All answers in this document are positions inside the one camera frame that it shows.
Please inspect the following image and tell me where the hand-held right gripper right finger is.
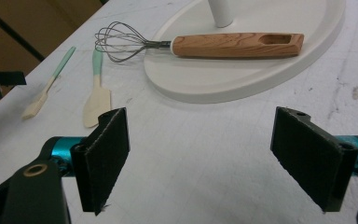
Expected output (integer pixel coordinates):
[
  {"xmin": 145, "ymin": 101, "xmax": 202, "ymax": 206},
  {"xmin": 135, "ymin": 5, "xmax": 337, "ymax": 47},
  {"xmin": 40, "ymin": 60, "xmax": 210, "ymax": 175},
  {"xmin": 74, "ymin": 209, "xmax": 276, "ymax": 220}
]
[{"xmin": 269, "ymin": 106, "xmax": 358, "ymax": 214}]

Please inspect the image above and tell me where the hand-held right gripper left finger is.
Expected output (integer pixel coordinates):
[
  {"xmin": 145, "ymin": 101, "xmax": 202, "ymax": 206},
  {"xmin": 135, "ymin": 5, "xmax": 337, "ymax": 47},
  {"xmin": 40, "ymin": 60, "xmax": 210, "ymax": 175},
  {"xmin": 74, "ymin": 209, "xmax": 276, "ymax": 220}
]
[{"xmin": 70, "ymin": 106, "xmax": 131, "ymax": 217}]

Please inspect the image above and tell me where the teal-handled wooden spatula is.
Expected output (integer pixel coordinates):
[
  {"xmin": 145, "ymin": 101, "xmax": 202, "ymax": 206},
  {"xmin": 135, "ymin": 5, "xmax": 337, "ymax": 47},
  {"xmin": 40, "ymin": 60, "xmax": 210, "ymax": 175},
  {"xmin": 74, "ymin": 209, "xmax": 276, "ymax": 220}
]
[{"xmin": 21, "ymin": 46, "xmax": 77, "ymax": 120}]

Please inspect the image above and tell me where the cream spatula with mint handle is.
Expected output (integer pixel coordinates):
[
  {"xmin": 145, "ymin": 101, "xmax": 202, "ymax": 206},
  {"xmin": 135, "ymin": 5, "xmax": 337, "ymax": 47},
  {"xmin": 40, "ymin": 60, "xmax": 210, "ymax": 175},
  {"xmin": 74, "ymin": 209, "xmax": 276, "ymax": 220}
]
[{"xmin": 82, "ymin": 48, "xmax": 112, "ymax": 129}]

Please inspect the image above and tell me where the white utensil stand with hooks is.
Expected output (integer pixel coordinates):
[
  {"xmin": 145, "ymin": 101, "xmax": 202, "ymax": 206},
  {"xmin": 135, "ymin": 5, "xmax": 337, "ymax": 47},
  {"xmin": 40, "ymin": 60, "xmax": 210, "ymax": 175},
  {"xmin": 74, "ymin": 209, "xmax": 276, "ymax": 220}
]
[{"xmin": 143, "ymin": 0, "xmax": 347, "ymax": 105}]

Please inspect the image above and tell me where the wire whisk with wooden handle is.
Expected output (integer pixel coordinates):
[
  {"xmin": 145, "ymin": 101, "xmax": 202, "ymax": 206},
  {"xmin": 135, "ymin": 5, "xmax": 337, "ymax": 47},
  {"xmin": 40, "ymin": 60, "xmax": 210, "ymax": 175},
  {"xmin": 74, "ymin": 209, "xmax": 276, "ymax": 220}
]
[{"xmin": 94, "ymin": 21, "xmax": 306, "ymax": 63}]

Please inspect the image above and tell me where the white foam mat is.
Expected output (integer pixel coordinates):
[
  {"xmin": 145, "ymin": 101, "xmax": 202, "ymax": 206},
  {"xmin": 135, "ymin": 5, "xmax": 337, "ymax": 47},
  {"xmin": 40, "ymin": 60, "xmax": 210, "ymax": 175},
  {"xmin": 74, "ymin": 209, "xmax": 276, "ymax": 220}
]
[{"xmin": 0, "ymin": 0, "xmax": 358, "ymax": 224}]

